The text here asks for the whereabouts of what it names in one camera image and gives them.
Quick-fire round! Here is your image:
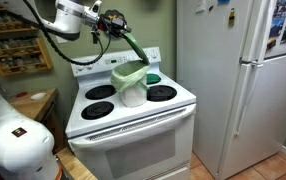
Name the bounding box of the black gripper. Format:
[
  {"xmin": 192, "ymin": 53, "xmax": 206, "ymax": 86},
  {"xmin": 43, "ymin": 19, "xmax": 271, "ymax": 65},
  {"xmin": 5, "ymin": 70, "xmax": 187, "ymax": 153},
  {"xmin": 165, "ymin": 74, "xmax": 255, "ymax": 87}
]
[{"xmin": 98, "ymin": 10, "xmax": 132, "ymax": 38}]

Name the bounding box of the green trash bin lid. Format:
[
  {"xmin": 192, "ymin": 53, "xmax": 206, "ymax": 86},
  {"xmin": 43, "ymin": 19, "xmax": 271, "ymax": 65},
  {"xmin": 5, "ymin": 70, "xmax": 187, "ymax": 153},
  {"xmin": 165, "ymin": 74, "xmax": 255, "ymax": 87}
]
[{"xmin": 122, "ymin": 32, "xmax": 150, "ymax": 65}]

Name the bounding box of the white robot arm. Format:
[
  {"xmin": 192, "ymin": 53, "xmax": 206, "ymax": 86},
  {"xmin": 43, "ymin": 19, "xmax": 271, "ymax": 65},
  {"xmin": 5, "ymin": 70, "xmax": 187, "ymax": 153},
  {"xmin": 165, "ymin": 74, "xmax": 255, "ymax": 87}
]
[{"xmin": 0, "ymin": 0, "xmax": 131, "ymax": 115}]

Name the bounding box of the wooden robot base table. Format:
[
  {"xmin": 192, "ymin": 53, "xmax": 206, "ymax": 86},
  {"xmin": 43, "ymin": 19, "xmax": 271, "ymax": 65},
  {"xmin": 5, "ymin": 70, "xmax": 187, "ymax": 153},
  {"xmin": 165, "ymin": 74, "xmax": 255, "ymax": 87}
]
[{"xmin": 56, "ymin": 148, "xmax": 98, "ymax": 180}]

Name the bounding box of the white compost trash bin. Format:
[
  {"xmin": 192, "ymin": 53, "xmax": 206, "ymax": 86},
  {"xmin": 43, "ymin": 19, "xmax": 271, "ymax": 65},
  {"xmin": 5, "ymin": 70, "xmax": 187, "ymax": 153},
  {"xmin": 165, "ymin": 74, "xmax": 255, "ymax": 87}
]
[{"xmin": 118, "ymin": 74, "xmax": 147, "ymax": 108}]

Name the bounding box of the green bin liner bag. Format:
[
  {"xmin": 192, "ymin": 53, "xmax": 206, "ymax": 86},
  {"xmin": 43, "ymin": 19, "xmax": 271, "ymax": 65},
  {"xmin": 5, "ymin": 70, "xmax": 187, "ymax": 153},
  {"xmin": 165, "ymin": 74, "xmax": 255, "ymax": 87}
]
[{"xmin": 110, "ymin": 60, "xmax": 150, "ymax": 92}]

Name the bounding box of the green round silicone pad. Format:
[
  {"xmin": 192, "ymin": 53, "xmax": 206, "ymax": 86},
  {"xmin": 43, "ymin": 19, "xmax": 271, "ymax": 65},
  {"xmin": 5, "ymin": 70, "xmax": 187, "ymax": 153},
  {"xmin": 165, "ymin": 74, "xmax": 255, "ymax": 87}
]
[{"xmin": 147, "ymin": 74, "xmax": 161, "ymax": 84}]

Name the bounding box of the small white dish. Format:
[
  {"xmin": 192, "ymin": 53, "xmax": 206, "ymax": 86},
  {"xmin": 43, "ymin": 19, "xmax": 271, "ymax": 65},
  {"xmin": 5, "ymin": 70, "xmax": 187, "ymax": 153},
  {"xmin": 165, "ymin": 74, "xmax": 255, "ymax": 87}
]
[{"xmin": 30, "ymin": 92, "xmax": 47, "ymax": 100}]

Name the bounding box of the white electric stove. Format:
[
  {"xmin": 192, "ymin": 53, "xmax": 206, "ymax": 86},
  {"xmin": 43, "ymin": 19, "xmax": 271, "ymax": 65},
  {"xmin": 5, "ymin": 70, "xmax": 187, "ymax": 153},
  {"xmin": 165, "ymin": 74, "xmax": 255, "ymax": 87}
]
[{"xmin": 65, "ymin": 47, "xmax": 196, "ymax": 180}]

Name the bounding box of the wooden spice shelf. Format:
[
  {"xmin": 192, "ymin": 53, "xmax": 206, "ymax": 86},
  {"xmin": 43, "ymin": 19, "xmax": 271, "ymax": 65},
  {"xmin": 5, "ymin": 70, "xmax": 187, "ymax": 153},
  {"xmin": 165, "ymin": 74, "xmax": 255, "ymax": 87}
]
[{"xmin": 0, "ymin": 4, "xmax": 53, "ymax": 76}]

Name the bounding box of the wooden side counter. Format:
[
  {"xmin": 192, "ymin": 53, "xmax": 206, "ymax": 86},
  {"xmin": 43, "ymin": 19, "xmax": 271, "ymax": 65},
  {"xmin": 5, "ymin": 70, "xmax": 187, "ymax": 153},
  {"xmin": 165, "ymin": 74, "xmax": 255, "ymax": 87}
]
[{"xmin": 8, "ymin": 88, "xmax": 58, "ymax": 121}]

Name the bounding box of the white refrigerator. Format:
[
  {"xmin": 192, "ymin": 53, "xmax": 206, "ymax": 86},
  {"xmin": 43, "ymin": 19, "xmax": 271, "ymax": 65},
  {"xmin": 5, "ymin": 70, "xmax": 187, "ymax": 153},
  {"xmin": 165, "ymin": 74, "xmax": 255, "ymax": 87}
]
[{"xmin": 177, "ymin": 0, "xmax": 286, "ymax": 180}]

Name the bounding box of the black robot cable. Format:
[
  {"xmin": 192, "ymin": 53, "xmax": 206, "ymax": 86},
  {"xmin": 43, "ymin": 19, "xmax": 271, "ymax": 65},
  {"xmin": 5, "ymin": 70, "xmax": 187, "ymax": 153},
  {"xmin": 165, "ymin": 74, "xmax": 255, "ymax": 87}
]
[{"xmin": 2, "ymin": 0, "xmax": 112, "ymax": 66}]

